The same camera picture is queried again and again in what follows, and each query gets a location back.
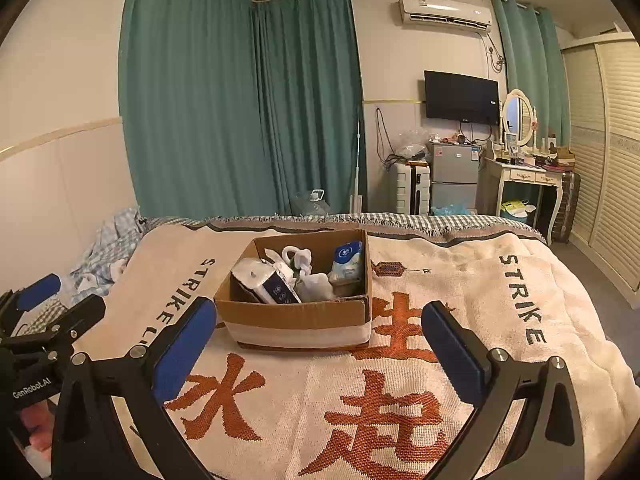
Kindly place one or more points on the clear water jug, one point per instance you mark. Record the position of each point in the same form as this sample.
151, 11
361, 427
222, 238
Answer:
312, 204

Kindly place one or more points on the clear plastic bag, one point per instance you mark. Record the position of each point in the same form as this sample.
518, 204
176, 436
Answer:
412, 142

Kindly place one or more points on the cream louvred wardrobe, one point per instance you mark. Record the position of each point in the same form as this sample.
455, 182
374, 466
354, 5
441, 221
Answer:
610, 160

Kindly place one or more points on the white air conditioner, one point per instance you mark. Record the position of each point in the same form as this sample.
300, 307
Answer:
445, 12

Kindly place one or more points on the cream vanity desk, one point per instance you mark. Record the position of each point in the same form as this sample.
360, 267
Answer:
525, 176

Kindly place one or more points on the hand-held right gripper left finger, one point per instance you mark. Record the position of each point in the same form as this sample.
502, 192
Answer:
182, 355

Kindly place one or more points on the white sock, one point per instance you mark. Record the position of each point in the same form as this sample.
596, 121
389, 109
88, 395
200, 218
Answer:
315, 285

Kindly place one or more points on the cardboard box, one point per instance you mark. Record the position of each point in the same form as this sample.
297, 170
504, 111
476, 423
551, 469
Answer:
300, 332

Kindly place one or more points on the checkered bedsheet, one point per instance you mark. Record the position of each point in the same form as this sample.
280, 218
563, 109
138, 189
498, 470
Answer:
110, 245

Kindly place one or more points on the small brown box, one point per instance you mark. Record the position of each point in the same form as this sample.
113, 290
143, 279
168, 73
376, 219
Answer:
564, 157

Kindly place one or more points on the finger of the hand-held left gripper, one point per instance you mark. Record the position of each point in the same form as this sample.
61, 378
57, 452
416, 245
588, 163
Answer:
75, 320
40, 291

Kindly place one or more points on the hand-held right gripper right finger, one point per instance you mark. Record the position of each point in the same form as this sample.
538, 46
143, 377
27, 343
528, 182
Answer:
450, 355

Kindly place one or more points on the grey small fridge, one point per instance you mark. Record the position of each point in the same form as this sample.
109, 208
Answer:
452, 170

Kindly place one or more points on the light blue tissue pack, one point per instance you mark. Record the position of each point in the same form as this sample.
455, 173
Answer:
346, 260

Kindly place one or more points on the oval vanity mirror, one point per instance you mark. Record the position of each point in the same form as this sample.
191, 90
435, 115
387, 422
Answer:
520, 117

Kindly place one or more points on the yellow bag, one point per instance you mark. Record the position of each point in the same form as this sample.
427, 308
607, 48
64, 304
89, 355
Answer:
517, 210

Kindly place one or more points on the white and blue tissue pack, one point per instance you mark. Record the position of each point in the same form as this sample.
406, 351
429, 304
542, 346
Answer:
260, 280

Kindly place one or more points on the black wall television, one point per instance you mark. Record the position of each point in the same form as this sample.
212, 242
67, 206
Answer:
460, 97

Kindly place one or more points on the white suitcase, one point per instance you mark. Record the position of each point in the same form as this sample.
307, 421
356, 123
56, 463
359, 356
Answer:
407, 187

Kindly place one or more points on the blue plastic bag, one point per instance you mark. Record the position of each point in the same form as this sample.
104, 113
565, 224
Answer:
450, 208

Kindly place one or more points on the teal curtain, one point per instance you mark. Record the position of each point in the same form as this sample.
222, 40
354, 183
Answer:
195, 90
310, 100
530, 60

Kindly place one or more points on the printed cream blanket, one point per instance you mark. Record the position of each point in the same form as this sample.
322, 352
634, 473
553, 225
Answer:
300, 410

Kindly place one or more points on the dark suitcase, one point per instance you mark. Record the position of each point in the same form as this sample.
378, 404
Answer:
570, 205

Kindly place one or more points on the white mop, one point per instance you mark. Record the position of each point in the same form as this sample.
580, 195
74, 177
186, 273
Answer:
357, 175

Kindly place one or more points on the white plush toy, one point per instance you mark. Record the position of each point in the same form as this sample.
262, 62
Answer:
292, 255

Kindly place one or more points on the person's left hand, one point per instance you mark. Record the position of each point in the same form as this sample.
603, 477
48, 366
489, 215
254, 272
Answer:
37, 430

